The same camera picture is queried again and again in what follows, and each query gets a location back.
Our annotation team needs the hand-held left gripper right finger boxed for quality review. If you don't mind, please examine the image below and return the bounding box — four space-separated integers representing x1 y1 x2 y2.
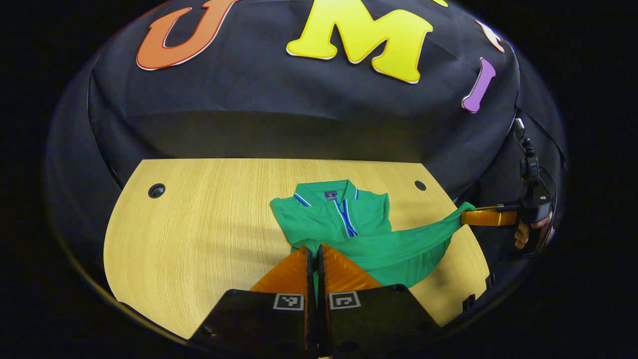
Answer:
318 243 444 359

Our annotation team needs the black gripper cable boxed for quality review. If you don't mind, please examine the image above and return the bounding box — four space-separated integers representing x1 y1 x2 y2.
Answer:
538 165 560 210

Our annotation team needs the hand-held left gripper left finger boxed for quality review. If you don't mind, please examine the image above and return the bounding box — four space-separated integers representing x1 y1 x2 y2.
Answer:
188 244 318 359

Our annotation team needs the green T-shirt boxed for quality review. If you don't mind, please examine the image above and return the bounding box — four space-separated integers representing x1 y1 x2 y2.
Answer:
270 179 477 302

